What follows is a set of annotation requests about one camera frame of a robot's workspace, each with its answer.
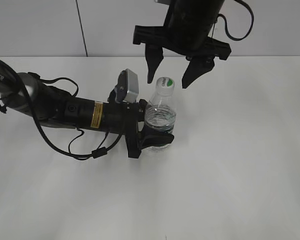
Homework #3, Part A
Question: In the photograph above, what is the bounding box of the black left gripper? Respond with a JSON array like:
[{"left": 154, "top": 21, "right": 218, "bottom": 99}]
[{"left": 101, "top": 99, "right": 175, "bottom": 159}]

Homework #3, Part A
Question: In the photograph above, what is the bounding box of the clear Cestbon water bottle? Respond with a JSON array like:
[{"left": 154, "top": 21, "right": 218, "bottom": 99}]
[{"left": 144, "top": 84, "right": 177, "bottom": 153}]

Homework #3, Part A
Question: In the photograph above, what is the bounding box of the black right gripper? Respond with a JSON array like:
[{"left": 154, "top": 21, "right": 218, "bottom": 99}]
[{"left": 133, "top": 0, "right": 231, "bottom": 89}]

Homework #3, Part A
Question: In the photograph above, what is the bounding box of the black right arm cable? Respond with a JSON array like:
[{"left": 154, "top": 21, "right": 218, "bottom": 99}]
[{"left": 209, "top": 0, "right": 255, "bottom": 42}]

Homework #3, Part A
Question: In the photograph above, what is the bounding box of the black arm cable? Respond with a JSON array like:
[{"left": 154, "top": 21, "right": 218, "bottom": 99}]
[
  {"left": 209, "top": 0, "right": 255, "bottom": 42},
  {"left": 0, "top": 52, "right": 123, "bottom": 161}
]

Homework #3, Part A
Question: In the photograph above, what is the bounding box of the white green bottle cap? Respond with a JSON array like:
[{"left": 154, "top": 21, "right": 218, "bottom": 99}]
[{"left": 155, "top": 77, "right": 175, "bottom": 97}]

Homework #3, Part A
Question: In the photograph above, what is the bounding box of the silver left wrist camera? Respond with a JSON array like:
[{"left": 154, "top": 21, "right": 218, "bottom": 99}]
[{"left": 114, "top": 68, "right": 139, "bottom": 103}]

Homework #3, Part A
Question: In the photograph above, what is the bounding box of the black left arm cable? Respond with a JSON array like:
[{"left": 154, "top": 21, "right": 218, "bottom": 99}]
[{"left": 0, "top": 52, "right": 123, "bottom": 161}]

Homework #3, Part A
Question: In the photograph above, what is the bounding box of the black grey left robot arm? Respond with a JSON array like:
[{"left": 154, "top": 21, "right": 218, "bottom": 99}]
[{"left": 0, "top": 60, "right": 174, "bottom": 159}]

